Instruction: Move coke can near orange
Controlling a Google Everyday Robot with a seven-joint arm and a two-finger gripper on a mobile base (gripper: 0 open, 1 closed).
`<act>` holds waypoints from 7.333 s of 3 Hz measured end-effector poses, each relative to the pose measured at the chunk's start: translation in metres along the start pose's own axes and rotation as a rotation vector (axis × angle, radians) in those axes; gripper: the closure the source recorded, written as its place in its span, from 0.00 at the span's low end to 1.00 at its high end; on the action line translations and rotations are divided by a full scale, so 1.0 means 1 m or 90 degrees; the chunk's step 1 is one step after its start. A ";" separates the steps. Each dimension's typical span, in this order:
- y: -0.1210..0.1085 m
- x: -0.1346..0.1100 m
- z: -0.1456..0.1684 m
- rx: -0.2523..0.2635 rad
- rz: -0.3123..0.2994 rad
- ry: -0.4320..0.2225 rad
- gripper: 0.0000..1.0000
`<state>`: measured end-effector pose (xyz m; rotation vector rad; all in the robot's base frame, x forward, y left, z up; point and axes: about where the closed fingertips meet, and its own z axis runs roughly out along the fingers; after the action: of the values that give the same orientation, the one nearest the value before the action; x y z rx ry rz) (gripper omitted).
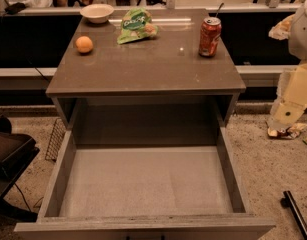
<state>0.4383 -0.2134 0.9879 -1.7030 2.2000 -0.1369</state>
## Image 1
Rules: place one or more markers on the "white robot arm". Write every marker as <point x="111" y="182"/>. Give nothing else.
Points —
<point x="293" y="28"/>

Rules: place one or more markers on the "black wire rack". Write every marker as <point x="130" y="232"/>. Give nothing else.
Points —
<point x="55" y="142"/>

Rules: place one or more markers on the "green chip bag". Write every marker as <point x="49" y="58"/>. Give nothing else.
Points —
<point x="136" y="25"/>

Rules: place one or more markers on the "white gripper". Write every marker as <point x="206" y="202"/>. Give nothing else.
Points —
<point x="302" y="35"/>

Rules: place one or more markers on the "black bar on floor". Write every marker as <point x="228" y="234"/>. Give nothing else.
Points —
<point x="288" y="201"/>

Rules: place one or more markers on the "grey cabinet with top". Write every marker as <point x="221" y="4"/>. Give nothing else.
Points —
<point x="155" y="92"/>

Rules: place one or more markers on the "white bowl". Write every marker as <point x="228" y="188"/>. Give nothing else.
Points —
<point x="97" y="13"/>

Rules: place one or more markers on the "open grey drawer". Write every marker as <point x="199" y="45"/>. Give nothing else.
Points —
<point x="171" y="193"/>

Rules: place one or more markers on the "orange fruit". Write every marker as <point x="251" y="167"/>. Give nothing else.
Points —
<point x="84" y="44"/>

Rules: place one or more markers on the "crumpled snack wrapper on floor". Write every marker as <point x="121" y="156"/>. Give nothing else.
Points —
<point x="290" y="133"/>

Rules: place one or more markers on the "black office chair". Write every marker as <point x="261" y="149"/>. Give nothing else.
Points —
<point x="17" y="151"/>

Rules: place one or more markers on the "red coke can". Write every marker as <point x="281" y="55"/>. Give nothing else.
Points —
<point x="210" y="32"/>

